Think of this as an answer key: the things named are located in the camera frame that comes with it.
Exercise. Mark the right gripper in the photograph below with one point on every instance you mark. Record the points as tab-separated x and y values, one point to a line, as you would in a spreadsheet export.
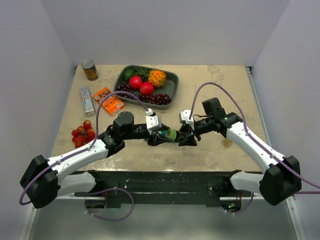
189	129

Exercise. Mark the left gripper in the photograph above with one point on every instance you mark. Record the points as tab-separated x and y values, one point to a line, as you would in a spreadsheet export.
156	140

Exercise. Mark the green bottle lid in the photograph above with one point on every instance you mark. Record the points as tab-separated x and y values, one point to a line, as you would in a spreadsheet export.
171	134

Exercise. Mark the teal weekly pill organizer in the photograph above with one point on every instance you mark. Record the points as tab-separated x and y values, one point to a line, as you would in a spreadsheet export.
163	133

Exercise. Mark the green lidded pill bottle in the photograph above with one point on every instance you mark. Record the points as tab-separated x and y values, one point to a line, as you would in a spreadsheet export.
179	136

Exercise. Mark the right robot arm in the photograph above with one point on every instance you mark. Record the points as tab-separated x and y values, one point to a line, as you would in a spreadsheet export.
277	180

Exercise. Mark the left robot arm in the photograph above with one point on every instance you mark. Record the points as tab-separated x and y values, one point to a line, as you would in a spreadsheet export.
42	180

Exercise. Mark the dark red grape bunch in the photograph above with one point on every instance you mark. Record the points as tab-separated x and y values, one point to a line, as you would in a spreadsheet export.
161	99

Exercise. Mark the red apple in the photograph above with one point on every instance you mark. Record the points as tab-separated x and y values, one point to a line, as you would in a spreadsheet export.
146	88
135	82

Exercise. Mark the orange snack box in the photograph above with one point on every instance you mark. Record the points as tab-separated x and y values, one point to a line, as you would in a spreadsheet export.
112	105

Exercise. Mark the orange spiky fruit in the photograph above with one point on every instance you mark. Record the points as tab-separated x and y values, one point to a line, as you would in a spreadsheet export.
157	78

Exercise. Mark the green herb sprig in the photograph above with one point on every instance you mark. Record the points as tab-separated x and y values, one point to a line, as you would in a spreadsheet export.
142	71

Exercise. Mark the green lime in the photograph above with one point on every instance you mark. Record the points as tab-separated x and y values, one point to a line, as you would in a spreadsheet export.
128	74

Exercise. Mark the red cherry tomato cluster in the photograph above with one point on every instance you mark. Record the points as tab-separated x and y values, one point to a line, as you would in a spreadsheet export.
84	134

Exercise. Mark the silver toothpaste box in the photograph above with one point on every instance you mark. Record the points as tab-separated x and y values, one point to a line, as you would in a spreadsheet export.
88	106

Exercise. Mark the tin can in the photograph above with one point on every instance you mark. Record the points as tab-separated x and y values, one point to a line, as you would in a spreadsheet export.
90	69

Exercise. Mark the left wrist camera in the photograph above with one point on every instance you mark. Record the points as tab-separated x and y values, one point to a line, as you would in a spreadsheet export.
153	122

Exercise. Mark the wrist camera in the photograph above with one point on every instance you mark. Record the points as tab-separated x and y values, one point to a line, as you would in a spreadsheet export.
153	122
185	117

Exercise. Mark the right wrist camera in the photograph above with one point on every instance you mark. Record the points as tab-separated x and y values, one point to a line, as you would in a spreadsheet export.
185	117

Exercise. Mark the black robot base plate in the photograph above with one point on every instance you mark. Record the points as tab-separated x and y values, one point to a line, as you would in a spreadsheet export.
154	187

